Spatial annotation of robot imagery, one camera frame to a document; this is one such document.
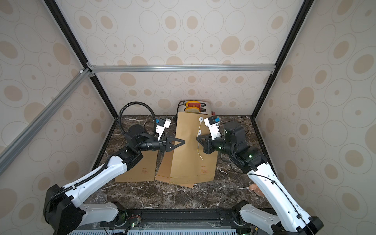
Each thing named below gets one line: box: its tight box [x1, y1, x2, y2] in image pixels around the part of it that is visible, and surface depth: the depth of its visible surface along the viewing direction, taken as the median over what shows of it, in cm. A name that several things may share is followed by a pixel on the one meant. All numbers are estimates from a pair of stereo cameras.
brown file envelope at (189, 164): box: [168, 111, 218, 185], surface depth 65 cm
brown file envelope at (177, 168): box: [155, 149, 195, 188], surface depth 65 cm
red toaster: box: [178, 99, 216, 116], surface depth 99 cm
